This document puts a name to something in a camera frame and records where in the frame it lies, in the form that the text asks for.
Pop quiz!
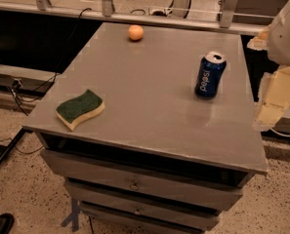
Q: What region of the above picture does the black shoe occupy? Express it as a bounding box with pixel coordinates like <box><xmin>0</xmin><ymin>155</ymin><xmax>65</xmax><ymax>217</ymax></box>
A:
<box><xmin>0</xmin><ymin>213</ymin><xmax>15</xmax><ymax>234</ymax></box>

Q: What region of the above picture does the green yellow sponge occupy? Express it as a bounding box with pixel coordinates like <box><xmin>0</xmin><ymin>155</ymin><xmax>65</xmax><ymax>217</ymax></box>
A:
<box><xmin>56</xmin><ymin>90</ymin><xmax>104</xmax><ymax>131</ymax></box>

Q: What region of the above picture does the grey drawer cabinet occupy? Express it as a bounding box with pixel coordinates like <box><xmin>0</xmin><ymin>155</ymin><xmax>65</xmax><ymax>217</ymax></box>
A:
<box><xmin>24</xmin><ymin>23</ymin><xmax>268</xmax><ymax>234</ymax></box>

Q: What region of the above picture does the black tripod leg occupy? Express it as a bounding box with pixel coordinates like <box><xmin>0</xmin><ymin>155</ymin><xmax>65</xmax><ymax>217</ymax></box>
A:
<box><xmin>0</xmin><ymin>129</ymin><xmax>26</xmax><ymax>166</ymax></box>

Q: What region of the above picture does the blue pepsi can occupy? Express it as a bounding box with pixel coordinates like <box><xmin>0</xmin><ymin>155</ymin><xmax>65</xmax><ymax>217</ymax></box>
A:
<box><xmin>194</xmin><ymin>51</ymin><xmax>227</xmax><ymax>99</ymax></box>

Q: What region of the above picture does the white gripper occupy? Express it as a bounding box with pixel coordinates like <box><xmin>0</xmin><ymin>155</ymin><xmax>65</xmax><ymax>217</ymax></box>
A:
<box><xmin>247</xmin><ymin>0</ymin><xmax>290</xmax><ymax>132</ymax></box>

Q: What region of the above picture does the orange fruit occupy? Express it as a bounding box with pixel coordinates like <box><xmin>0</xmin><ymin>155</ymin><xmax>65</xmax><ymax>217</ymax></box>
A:
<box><xmin>128</xmin><ymin>24</ymin><xmax>144</xmax><ymax>41</ymax></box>

